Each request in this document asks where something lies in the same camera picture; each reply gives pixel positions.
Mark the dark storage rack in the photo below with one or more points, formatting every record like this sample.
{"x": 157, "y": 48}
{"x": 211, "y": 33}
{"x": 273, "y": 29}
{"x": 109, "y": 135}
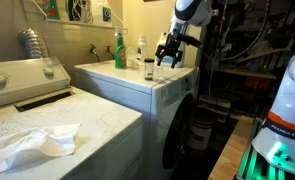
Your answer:
{"x": 247, "y": 70}

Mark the red storage box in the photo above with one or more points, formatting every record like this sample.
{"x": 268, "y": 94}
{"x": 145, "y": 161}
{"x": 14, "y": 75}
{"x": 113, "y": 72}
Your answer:
{"x": 255, "y": 84}

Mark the small jar with lid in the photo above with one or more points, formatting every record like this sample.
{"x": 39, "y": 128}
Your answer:
{"x": 149, "y": 70}

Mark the beige broom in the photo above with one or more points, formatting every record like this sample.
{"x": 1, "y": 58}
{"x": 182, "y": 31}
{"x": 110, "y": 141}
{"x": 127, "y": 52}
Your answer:
{"x": 263, "y": 51}

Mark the white wall shelf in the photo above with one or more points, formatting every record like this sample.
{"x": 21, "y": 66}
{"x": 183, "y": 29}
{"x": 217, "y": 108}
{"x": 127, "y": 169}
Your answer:
{"x": 83, "y": 24}

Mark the green spray bottle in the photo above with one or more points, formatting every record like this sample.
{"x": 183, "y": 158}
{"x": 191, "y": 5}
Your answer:
{"x": 120, "y": 55}

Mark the green box on shelf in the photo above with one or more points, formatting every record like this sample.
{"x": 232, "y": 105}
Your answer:
{"x": 52, "y": 8}

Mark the metal wall faucet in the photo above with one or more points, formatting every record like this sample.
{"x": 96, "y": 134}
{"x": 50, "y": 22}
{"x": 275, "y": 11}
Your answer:
{"x": 110, "y": 51}
{"x": 94, "y": 51}

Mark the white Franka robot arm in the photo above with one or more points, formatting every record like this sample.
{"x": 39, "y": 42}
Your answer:
{"x": 287, "y": 100}

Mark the white container with label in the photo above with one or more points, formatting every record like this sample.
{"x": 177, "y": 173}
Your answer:
{"x": 102, "y": 13}

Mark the crumpled clear plastic bag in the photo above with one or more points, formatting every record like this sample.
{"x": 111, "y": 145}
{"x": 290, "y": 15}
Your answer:
{"x": 131, "y": 56}

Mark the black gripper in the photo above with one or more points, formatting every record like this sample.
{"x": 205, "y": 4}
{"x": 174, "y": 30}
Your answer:
{"x": 171, "y": 43}

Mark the white cloth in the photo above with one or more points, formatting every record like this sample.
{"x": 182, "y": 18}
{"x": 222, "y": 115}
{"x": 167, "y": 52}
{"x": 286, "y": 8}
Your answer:
{"x": 30, "y": 146}

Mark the green-lit robot mount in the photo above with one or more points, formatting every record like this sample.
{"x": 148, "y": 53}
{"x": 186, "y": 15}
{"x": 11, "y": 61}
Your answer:
{"x": 253, "y": 166}

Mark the white top-load dryer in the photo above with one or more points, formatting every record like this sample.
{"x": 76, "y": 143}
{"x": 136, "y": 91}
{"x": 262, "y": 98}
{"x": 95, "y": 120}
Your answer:
{"x": 70, "y": 116}

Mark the red and white bucket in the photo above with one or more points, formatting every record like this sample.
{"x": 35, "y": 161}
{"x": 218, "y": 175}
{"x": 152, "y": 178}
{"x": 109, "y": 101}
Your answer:
{"x": 200, "y": 135}

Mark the clear plastic cup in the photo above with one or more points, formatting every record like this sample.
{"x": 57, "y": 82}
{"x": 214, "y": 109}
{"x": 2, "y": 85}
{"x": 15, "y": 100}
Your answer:
{"x": 158, "y": 72}

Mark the stacked white containers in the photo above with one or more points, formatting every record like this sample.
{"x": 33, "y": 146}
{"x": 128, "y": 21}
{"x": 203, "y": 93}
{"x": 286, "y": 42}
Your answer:
{"x": 215, "y": 106}

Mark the clear plastic bottle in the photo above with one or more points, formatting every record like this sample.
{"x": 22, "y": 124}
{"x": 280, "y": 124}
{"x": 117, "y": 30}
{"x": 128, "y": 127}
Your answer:
{"x": 142, "y": 48}

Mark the wooden table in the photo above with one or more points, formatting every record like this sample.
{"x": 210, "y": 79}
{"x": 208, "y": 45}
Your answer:
{"x": 230, "y": 153}

